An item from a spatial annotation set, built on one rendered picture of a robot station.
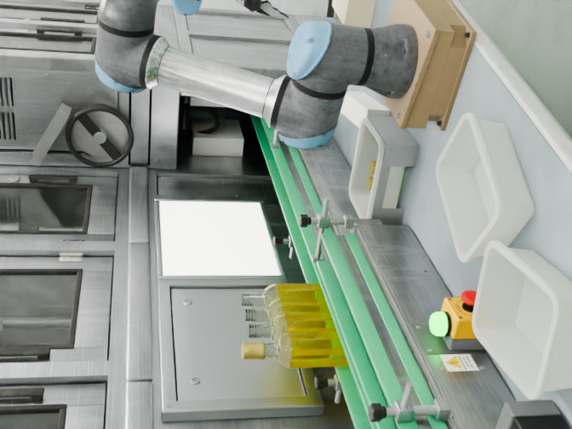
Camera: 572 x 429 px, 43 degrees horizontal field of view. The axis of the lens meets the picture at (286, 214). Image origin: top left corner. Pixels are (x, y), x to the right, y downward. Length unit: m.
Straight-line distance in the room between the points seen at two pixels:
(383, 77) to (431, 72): 0.09
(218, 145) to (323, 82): 1.19
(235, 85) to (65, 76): 0.97
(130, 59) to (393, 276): 0.71
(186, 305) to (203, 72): 0.59
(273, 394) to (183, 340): 0.26
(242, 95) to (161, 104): 0.90
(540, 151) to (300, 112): 0.51
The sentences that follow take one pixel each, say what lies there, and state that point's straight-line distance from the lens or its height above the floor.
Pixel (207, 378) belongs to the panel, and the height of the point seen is 1.22.
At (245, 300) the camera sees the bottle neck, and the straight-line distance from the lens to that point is 1.64.
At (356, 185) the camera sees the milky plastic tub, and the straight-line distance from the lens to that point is 1.88.
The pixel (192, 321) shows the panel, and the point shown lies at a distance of 1.78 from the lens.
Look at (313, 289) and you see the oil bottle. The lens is 1.67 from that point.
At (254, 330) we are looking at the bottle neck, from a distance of 1.55.
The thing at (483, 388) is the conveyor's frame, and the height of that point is 0.80.
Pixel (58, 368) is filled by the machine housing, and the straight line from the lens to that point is 1.70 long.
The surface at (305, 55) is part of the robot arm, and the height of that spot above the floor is 1.06.
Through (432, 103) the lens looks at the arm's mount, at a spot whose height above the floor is 0.79.
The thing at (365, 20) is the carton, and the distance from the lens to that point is 2.09.
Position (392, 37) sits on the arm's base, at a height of 0.89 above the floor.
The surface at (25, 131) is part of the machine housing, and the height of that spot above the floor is 1.72.
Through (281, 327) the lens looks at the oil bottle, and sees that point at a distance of 1.54.
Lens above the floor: 1.38
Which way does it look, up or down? 12 degrees down
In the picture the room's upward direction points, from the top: 89 degrees counter-clockwise
